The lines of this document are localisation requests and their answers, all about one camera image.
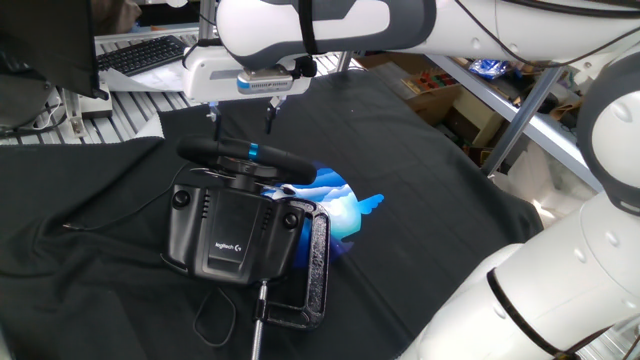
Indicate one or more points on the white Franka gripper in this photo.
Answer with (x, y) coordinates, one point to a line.
(210, 90)

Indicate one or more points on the black racing steering wheel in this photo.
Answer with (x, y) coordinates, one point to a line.
(210, 147)

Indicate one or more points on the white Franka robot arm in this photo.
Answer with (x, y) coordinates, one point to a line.
(575, 280)

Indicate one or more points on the black Logitech wheel base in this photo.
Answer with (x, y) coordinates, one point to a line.
(235, 225)

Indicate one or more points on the white paper sheets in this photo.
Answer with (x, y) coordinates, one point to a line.
(150, 80)

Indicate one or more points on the black computer keyboard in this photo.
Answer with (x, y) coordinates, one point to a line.
(145, 55)

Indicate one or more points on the brown cardboard box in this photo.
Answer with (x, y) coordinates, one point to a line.
(390, 65)

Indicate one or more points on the black metal C-clamp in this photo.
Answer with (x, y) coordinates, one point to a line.
(317, 260)

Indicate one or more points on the person in brown top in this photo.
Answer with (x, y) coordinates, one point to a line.
(115, 15)

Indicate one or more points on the wooden tray of coloured blocks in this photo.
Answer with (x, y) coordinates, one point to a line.
(427, 82)

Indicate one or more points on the black cloth with blue print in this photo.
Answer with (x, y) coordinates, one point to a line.
(425, 200)

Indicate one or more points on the black monitor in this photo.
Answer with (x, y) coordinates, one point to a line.
(45, 40)

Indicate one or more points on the dark grey monitor stand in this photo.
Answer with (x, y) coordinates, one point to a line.
(20, 105)

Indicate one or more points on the cream cardboard box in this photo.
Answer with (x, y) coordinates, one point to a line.
(475, 117)

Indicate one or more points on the blue plastic bag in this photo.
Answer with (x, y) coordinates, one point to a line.
(490, 69)

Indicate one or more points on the grey metal shelf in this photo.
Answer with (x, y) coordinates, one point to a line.
(550, 135)

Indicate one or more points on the silver depth camera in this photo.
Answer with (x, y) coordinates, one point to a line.
(265, 82)

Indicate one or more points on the aluminium upright post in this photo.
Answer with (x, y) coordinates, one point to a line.
(206, 20)

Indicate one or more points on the aluminium rail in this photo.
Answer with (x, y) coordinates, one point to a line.
(170, 28)

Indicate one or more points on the small aluminium bracket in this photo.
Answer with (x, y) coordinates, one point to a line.
(75, 122)

